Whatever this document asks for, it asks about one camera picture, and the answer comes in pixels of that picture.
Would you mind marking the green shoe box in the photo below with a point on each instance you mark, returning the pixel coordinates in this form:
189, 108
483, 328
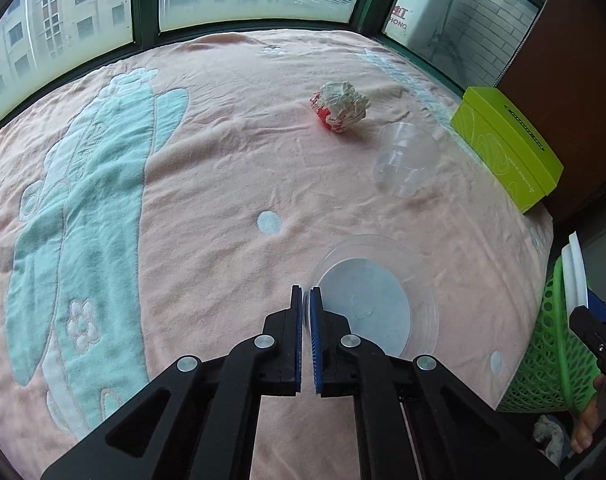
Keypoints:
508, 144

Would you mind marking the clear plastic cup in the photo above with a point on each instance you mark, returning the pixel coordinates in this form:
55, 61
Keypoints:
407, 157

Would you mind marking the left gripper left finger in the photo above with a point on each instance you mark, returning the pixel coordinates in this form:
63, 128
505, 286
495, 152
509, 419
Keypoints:
198, 419

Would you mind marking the green window frame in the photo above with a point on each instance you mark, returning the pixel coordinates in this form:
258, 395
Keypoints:
462, 42

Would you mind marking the pink cartoon blanket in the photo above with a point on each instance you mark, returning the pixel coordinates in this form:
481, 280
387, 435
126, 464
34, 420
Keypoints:
165, 204

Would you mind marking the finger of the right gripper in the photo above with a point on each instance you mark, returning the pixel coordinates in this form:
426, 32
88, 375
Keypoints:
591, 332
596, 306

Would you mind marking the brown wooden wardrobe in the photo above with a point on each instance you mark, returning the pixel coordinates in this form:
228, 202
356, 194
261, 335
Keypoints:
558, 80

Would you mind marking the white round plastic lid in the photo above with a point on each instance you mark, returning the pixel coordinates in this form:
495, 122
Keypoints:
574, 275

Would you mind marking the green plastic waste basket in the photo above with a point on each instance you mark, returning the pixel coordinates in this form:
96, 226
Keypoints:
557, 369

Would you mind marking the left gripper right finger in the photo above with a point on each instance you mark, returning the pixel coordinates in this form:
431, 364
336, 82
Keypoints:
414, 419

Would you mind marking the paper ball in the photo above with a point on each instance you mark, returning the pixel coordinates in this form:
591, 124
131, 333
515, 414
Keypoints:
339, 106

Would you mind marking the person right hand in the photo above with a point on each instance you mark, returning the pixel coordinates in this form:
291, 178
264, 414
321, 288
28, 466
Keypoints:
590, 418

